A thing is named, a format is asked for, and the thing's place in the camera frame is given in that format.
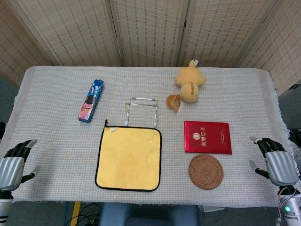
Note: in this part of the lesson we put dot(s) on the orange jelly cup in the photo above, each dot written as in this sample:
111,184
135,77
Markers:
173,101

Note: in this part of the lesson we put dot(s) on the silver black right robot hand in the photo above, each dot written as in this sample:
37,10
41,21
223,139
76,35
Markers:
281,164

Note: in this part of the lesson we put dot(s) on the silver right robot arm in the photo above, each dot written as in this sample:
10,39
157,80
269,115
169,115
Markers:
290,204

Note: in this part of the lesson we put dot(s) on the blue seat base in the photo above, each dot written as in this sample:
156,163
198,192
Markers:
148,214

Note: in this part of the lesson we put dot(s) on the yellow plush toy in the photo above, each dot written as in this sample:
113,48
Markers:
189,91

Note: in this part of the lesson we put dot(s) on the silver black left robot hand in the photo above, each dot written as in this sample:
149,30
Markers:
10,164

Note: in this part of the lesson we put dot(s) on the yellow towel with black trim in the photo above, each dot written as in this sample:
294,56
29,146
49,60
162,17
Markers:
129,157

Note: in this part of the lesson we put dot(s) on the white woven tablecloth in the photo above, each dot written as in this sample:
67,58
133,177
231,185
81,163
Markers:
58,141

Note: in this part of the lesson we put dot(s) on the round woven rattan coaster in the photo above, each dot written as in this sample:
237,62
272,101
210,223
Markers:
206,171

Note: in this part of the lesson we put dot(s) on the red certificate book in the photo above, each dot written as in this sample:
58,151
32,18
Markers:
208,137

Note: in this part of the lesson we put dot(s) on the beige folding screen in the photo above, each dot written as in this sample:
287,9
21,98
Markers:
150,30

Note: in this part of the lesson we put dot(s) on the blue cookie box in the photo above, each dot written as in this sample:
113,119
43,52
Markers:
90,101

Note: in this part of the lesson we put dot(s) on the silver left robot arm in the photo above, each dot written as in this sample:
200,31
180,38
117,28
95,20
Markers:
4,207

